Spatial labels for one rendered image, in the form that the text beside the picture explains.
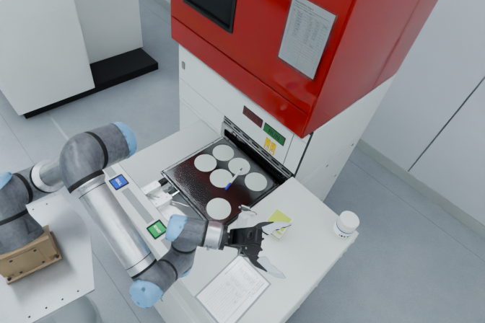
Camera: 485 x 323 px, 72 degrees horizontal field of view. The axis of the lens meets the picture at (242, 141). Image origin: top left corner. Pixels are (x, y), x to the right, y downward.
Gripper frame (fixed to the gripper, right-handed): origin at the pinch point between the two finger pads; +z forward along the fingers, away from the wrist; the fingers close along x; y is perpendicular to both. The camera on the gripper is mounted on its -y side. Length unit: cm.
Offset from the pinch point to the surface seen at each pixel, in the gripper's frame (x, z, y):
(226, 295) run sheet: 14.6, -13.0, 19.9
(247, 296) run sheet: 13.7, -6.6, 19.6
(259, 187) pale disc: -30, -5, 41
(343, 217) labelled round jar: -18.2, 23.7, 17.7
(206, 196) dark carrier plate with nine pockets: -21, -26, 40
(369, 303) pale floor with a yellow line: 3, 88, 117
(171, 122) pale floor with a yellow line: -112, -69, 168
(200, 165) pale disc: -35, -32, 45
